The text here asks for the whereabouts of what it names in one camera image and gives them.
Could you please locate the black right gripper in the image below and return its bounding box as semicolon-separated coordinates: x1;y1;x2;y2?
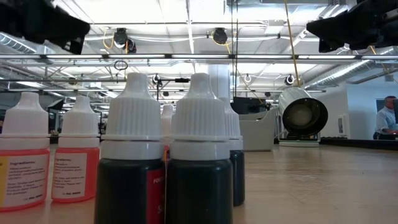
305;0;398;54

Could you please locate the person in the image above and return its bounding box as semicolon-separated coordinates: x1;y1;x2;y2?
373;95;398;140

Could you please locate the black hanging cable loop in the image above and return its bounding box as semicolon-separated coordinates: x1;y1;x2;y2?
113;59;129;72

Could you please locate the silver ventilation duct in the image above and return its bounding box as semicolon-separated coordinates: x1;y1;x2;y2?
303;46;398;91
0;30;55;57

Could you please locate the long ceiling light bar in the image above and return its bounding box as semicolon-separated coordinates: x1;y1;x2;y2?
0;53;398;62

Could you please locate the black metal table frame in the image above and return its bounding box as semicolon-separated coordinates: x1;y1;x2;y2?
49;134;398;152

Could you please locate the small dark bottle red label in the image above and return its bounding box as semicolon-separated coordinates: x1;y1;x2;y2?
93;72;166;224

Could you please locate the black perforated computer case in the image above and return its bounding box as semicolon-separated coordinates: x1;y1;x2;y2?
230;96;271;115

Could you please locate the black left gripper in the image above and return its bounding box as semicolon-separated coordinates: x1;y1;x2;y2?
0;0;91;55

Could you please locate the small orange dropper bottle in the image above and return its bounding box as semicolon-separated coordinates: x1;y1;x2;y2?
51;95;101;204
0;91;51;213
160;104;175;166

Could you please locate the yellow hanging cable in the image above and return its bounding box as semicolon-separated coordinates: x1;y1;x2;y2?
283;0;302;88

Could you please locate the black angled monitor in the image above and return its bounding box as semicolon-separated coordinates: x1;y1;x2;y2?
47;98;65;111

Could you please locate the small dark dropper bottle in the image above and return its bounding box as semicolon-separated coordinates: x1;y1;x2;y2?
217;96;246;207
165;72;234;224

